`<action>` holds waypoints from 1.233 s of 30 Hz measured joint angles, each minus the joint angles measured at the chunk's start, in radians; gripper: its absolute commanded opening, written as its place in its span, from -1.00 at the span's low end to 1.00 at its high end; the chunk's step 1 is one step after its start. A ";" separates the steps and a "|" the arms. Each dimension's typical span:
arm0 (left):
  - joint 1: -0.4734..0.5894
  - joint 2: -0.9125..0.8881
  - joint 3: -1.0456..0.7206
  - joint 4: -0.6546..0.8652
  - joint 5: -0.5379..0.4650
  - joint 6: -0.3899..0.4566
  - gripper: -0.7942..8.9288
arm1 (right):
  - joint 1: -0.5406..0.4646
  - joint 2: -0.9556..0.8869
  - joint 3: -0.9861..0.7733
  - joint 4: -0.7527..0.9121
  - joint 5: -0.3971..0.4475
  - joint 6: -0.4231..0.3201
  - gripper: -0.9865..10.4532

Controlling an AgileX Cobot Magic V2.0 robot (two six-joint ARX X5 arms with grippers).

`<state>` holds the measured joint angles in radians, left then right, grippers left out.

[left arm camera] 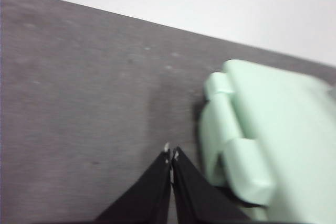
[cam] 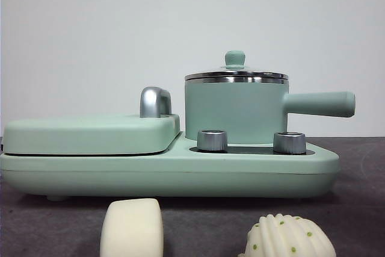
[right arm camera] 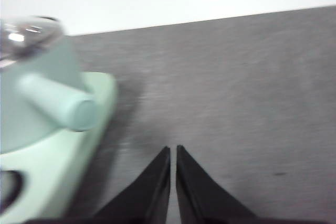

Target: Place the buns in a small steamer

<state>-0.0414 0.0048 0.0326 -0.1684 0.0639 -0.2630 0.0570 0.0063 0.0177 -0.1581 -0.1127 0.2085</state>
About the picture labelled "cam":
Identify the green griddle lid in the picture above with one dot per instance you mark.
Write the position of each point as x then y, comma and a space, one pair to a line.
84, 136

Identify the plain white rectangular bun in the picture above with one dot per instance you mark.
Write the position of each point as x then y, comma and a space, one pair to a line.
132, 230

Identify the glass pot lid green knob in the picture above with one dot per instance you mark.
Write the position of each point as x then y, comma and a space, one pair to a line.
235, 58

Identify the ribbed white bun green dots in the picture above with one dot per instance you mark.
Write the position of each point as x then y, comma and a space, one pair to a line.
285, 239

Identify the silver control knob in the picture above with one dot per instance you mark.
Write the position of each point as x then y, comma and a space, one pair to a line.
212, 141
289, 143

